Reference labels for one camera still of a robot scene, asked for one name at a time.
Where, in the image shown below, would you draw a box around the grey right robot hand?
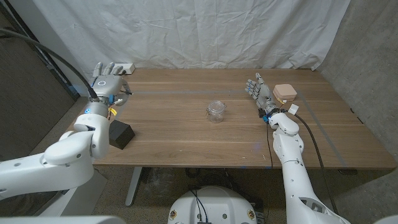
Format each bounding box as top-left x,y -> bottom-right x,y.
244,73 -> 279,116

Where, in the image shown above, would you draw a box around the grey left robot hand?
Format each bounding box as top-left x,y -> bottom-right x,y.
90,61 -> 131,104

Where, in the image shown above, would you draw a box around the pink jewelry box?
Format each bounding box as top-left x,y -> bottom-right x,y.
272,83 -> 298,103

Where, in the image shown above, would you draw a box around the black square box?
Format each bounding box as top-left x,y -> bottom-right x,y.
108,119 -> 136,151

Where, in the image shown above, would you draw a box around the white power strip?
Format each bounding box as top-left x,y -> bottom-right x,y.
115,63 -> 136,75

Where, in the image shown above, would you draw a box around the clear glass jar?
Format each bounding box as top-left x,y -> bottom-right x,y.
205,100 -> 228,124

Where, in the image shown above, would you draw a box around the diagonal grey tape strip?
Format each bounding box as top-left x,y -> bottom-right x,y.
295,90 -> 348,168

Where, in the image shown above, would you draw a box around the long grey tape strip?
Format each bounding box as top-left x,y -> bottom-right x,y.
132,90 -> 249,95

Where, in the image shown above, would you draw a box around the white wrinkled backdrop cloth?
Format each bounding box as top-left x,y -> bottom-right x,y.
32,0 -> 351,90

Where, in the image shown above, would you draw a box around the grey table leg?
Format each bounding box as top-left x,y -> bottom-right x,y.
124,167 -> 143,207

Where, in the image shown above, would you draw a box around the white floor board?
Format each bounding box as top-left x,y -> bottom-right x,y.
36,170 -> 108,217

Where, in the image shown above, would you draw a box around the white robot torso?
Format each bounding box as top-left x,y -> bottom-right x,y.
167,185 -> 258,224

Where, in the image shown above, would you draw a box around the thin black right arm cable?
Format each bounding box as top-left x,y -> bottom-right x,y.
265,123 -> 275,169

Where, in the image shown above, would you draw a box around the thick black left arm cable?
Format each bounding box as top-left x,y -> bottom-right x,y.
0,27 -> 100,102

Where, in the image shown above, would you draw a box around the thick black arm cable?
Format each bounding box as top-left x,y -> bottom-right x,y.
0,27 -> 100,102
294,113 -> 340,216

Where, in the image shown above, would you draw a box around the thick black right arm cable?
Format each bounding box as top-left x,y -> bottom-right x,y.
294,113 -> 340,216

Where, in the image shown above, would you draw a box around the blue and black torso cables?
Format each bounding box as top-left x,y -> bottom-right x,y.
189,189 -> 210,224

